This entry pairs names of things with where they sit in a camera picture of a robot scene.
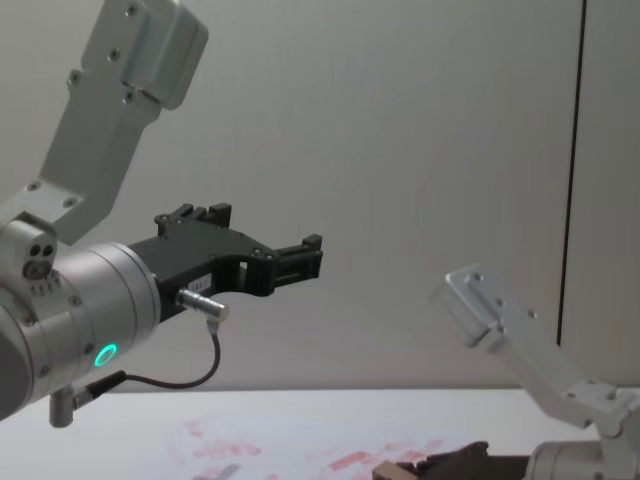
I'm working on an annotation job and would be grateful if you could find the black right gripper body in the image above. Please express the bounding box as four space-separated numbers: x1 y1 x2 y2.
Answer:
449 440 533 480

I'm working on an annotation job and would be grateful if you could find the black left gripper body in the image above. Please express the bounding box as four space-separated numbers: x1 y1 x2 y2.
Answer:
128 225 274 323

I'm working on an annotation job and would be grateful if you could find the small tan block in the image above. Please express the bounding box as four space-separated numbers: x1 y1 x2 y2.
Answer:
374 460 410 480

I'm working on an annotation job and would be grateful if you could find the white table cloth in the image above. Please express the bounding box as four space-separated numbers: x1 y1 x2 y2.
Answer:
0 387 554 480

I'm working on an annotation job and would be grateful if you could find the thin dark cable, silver plug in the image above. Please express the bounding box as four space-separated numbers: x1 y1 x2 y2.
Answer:
72 288 232 409

